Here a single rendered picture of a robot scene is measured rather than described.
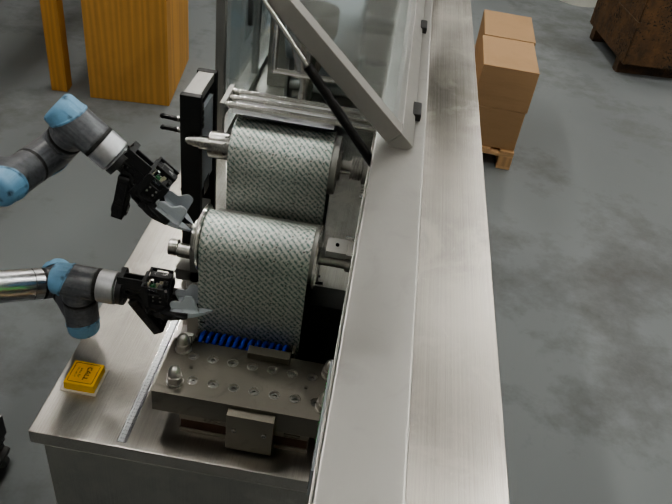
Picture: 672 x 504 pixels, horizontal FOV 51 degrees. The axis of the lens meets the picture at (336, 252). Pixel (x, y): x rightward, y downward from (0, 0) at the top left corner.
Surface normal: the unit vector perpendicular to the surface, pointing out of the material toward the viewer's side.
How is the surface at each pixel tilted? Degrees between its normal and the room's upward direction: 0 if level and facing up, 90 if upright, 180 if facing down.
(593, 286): 0
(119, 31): 90
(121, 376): 0
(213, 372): 0
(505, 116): 90
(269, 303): 90
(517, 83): 90
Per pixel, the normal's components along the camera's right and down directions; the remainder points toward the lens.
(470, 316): 0.12, -0.78
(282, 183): -0.13, 0.62
